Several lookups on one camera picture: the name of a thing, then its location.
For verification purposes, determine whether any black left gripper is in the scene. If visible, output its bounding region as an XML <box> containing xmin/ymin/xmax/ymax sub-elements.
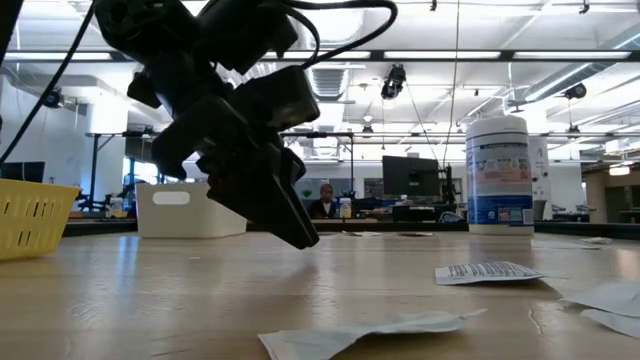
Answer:
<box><xmin>127</xmin><ymin>64</ymin><xmax>320</xmax><ymax>250</ymax></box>

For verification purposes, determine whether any white plastic bin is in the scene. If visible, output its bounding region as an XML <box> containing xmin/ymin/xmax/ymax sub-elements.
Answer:
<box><xmin>135</xmin><ymin>182</ymin><xmax>249</xmax><ymax>239</ymax></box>

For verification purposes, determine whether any person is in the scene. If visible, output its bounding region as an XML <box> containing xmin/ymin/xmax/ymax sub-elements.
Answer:
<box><xmin>308</xmin><ymin>183</ymin><xmax>342</xmax><ymax>220</ymax></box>

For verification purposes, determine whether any black computer monitor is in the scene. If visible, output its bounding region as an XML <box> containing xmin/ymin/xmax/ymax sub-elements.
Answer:
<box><xmin>382</xmin><ymin>154</ymin><xmax>441</xmax><ymax>197</ymax></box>

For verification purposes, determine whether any black overhead rig bar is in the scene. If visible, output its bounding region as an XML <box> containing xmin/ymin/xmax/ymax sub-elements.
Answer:
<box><xmin>4</xmin><ymin>48</ymin><xmax>640</xmax><ymax>63</ymax></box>

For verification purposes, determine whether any white wipes canister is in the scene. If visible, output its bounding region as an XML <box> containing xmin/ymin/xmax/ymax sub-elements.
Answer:
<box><xmin>464</xmin><ymin>115</ymin><xmax>535</xmax><ymax>236</ymax></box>

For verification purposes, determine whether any black ceiling spotlight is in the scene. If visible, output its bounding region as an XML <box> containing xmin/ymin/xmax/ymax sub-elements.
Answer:
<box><xmin>42</xmin><ymin>88</ymin><xmax>65</xmax><ymax>110</ymax></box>
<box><xmin>563</xmin><ymin>82</ymin><xmax>589</xmax><ymax>100</ymax></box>

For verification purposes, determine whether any yellow plastic basket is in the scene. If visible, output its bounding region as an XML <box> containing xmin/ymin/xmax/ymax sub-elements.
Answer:
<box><xmin>0</xmin><ymin>178</ymin><xmax>81</xmax><ymax>261</ymax></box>

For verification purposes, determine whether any black background workstation frame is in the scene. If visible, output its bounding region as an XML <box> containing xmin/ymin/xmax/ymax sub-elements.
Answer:
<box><xmin>292</xmin><ymin>130</ymin><xmax>356</xmax><ymax>219</ymax></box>
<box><xmin>84</xmin><ymin>130</ymin><xmax>171</xmax><ymax>216</ymax></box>

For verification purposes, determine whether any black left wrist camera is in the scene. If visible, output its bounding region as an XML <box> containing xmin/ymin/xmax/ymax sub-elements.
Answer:
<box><xmin>232</xmin><ymin>65</ymin><xmax>321</xmax><ymax>132</ymax></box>

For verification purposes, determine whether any grey ventilation duct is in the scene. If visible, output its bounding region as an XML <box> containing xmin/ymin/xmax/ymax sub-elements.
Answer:
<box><xmin>309</xmin><ymin>67</ymin><xmax>351</xmax><ymax>104</ymax></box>

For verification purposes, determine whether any black overhead camera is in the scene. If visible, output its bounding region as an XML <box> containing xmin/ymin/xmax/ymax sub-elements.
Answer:
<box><xmin>380</xmin><ymin>63</ymin><xmax>407</xmax><ymax>101</ymax></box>

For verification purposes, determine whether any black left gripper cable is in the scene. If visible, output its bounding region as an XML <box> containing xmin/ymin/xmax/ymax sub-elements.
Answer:
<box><xmin>272</xmin><ymin>0</ymin><xmax>400</xmax><ymax>70</ymax></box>

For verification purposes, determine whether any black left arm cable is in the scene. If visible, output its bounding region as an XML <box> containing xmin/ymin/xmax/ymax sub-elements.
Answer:
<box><xmin>0</xmin><ymin>0</ymin><xmax>97</xmax><ymax>164</ymax></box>

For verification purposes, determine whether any dark wall screen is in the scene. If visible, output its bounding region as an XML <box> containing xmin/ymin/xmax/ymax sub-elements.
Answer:
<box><xmin>0</xmin><ymin>161</ymin><xmax>45</xmax><ymax>184</ymax></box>

